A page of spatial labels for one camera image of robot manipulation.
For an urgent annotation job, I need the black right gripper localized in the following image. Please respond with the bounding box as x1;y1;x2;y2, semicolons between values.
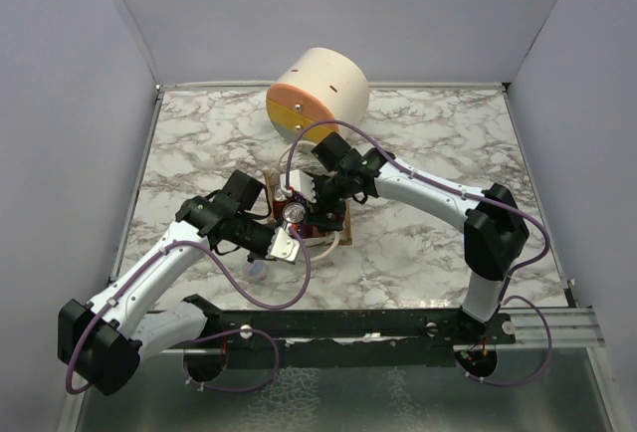
303;172;352;233

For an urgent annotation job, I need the purple soda can front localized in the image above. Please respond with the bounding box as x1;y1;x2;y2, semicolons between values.
282;202;306;229

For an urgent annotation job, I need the brown canvas bag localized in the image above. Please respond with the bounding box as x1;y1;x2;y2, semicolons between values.
263;144;352;263

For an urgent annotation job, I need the red soda can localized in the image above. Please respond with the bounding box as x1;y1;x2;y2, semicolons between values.
302;222;331;239
272;188;292;218

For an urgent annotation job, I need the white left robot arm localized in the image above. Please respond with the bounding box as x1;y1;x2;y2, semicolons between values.
58;170;274;395

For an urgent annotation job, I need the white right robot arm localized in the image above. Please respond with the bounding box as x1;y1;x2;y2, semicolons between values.
312;132;530;343

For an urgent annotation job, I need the small clear plastic cup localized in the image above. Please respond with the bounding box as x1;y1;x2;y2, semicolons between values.
242;260;267;283

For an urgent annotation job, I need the cream cylindrical drawer cabinet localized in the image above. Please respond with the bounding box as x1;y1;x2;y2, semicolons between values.
266;47;370;143

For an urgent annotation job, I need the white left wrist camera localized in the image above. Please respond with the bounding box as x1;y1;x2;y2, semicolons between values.
266;227;301;264

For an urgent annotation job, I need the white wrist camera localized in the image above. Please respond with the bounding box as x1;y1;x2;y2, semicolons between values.
266;227;301;264
279;169;317;203

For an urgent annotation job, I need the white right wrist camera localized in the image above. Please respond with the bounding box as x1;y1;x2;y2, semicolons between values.
279;169;317;203

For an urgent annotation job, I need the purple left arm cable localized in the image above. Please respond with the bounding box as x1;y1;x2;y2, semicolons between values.
65;227;311;396

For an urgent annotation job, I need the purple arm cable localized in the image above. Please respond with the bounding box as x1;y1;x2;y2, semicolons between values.
286;120;553;388
65;227;311;396

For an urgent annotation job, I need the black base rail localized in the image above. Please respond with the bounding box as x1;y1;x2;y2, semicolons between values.
184;295;515;369

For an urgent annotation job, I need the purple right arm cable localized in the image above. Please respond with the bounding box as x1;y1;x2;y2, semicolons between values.
286;120;553;388

